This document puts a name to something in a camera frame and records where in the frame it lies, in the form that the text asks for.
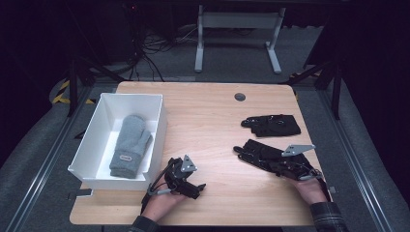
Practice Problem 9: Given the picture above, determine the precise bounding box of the black glove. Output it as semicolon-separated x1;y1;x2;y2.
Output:
233;138;311;179
240;113;302;137

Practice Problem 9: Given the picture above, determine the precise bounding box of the person's right hand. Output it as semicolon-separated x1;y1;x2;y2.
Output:
293;177;329;206

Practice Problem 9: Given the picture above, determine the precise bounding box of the metal floor rail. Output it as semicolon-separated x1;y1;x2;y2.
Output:
317;89;394;232
4;86;94;232

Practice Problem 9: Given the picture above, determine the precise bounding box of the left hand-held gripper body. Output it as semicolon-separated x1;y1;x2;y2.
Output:
163;154;199;200

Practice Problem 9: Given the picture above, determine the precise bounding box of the white box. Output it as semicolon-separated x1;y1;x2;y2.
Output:
67;93;168;191

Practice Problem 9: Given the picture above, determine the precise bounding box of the bundle of floor cables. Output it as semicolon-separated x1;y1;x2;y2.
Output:
127;18;202;82

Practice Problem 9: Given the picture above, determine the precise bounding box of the yellow black hazard tape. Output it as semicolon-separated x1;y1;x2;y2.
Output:
51;79;97;105

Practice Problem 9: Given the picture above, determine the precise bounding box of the person's left hand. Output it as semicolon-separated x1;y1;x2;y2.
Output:
140;184;189;224

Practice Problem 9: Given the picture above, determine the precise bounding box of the grey metal stand frame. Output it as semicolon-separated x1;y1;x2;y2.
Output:
193;4;287;74

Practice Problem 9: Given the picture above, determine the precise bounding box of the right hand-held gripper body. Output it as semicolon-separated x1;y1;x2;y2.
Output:
273;143;323;182

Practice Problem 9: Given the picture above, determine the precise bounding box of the grey mitten with label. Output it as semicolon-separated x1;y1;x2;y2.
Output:
108;113;153;180

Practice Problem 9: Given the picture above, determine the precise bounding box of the black tripod stand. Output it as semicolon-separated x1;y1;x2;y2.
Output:
66;55;128;118
279;58;343;121

